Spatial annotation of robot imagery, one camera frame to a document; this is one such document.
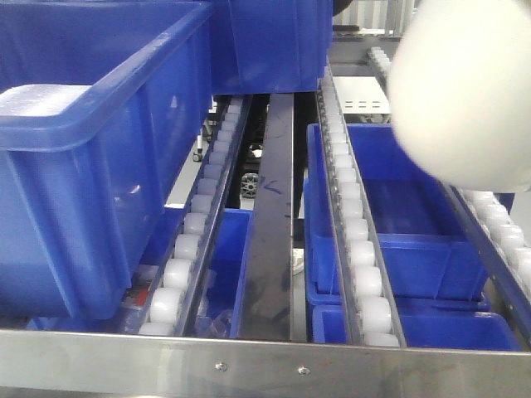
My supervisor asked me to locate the blue bin lower right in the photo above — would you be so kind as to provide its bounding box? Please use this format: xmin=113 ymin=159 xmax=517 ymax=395
xmin=304 ymin=124 xmax=490 ymax=311

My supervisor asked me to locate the white roller track left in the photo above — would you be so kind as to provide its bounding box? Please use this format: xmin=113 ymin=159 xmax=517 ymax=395
xmin=139 ymin=95 xmax=251 ymax=337

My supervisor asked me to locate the blue bin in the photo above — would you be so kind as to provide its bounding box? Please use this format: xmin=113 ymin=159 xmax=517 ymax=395
xmin=157 ymin=206 xmax=254 ymax=338
xmin=304 ymin=124 xmax=490 ymax=311
xmin=312 ymin=305 xmax=523 ymax=352

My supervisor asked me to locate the steel front shelf beam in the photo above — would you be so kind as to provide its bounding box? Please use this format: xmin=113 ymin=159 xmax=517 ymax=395
xmin=1 ymin=330 xmax=530 ymax=397

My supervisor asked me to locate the dark steel centre rail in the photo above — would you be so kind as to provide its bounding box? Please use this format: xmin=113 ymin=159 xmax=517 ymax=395
xmin=239 ymin=94 xmax=294 ymax=342

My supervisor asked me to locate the white roller track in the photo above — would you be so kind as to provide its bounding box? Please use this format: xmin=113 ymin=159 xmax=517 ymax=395
xmin=316 ymin=68 xmax=407 ymax=347
xmin=366 ymin=46 xmax=531 ymax=316
xmin=139 ymin=95 xmax=251 ymax=337

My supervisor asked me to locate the blue bin lower left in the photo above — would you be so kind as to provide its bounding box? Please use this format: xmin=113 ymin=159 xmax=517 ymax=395
xmin=157 ymin=206 xmax=254 ymax=338

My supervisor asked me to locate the black caster wheel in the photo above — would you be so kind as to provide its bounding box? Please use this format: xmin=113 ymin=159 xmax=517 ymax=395
xmin=240 ymin=172 xmax=259 ymax=199

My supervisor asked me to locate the blue crate top centre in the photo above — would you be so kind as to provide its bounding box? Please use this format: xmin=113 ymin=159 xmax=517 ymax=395
xmin=210 ymin=1 xmax=333 ymax=95

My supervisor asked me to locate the large blue crate left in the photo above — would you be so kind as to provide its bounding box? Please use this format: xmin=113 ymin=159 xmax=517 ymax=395
xmin=1 ymin=1 xmax=212 ymax=319

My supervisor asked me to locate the white roller track right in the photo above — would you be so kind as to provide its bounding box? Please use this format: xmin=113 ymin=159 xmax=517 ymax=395
xmin=366 ymin=46 xmax=531 ymax=316

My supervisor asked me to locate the white roller track middle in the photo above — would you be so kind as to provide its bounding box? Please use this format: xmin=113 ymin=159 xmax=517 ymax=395
xmin=316 ymin=68 xmax=407 ymax=347

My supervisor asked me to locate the blue bin lower front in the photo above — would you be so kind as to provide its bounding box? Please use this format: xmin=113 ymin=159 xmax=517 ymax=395
xmin=312 ymin=305 xmax=523 ymax=352

